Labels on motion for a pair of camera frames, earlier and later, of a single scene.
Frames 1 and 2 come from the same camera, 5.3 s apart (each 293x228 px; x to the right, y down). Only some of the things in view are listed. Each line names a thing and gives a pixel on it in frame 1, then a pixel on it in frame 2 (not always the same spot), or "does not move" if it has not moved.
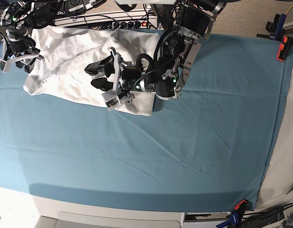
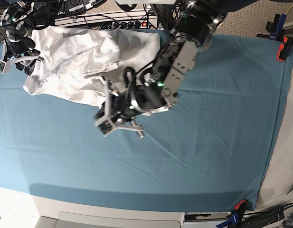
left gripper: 19,48 does not move
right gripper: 128,79 -> 126,106
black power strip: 133,24 does not move
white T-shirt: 67,51 does not move
